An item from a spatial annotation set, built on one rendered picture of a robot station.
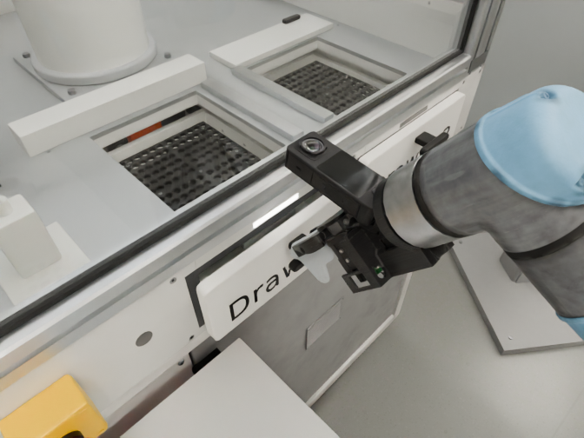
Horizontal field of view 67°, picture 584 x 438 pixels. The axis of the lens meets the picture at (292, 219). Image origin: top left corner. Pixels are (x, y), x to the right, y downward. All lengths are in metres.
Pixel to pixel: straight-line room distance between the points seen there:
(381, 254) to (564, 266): 0.17
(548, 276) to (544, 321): 1.40
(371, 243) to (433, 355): 1.15
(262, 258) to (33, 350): 0.26
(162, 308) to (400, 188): 0.31
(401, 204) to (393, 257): 0.09
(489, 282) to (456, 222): 1.43
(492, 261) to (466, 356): 0.41
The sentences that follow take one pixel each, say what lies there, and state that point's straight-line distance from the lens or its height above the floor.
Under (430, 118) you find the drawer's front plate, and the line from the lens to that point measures 0.79.
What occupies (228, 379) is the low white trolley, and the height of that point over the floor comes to 0.76.
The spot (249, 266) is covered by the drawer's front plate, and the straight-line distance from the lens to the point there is 0.54.
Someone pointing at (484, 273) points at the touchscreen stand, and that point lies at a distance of 1.78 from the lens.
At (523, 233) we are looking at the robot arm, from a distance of 0.32.
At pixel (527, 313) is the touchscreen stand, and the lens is 1.74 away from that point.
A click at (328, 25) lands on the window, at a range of 0.53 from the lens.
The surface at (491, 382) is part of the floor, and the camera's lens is 1.59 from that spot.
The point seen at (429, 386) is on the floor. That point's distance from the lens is 1.52.
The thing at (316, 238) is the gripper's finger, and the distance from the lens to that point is 0.45.
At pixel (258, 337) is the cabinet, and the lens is 0.80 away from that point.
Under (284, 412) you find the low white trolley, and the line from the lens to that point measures 0.62.
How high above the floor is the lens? 1.34
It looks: 46 degrees down
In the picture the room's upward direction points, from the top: straight up
